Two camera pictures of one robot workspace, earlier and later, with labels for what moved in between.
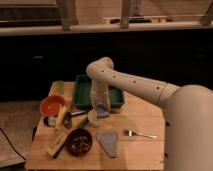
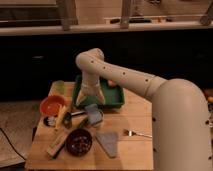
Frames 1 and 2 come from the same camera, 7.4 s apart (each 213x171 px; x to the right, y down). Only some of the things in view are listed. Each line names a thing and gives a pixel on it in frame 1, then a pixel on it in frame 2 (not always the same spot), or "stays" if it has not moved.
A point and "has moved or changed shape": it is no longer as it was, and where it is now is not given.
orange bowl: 50,105 stays
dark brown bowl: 79,142 stays
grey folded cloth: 108,141 stays
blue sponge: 102,112 has moved or changed shape
